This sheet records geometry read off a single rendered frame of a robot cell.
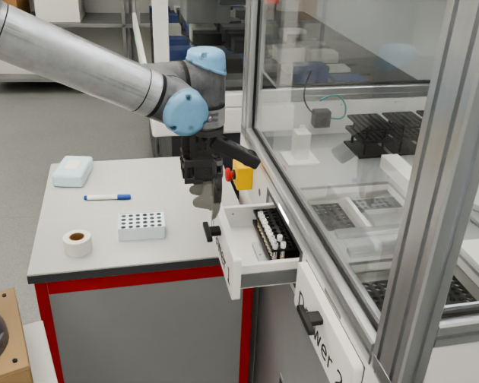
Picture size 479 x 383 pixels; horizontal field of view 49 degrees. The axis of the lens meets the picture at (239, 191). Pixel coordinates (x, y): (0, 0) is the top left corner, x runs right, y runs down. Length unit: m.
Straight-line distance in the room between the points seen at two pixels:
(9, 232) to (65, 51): 2.29
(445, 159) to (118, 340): 1.12
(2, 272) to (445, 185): 2.36
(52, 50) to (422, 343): 0.64
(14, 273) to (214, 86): 1.88
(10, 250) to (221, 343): 1.56
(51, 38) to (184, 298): 0.86
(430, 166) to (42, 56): 0.53
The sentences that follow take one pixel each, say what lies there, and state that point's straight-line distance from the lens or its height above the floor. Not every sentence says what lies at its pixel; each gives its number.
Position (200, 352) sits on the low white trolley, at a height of 0.41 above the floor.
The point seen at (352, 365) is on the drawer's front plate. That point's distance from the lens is 0.90.
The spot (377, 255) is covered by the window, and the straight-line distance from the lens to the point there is 0.84.
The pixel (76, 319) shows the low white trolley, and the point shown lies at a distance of 1.49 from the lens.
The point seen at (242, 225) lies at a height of 0.84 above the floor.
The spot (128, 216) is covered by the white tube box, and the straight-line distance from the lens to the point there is 1.49.
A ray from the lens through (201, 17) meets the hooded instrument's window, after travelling 1.87.
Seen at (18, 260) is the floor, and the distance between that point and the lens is 2.81.
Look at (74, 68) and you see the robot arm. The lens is 0.82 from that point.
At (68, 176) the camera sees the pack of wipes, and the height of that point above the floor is 0.80.
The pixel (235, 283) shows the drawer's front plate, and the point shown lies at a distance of 1.12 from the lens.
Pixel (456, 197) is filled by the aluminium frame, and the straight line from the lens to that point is 0.64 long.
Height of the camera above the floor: 1.57
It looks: 29 degrees down
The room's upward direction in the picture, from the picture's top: 2 degrees clockwise
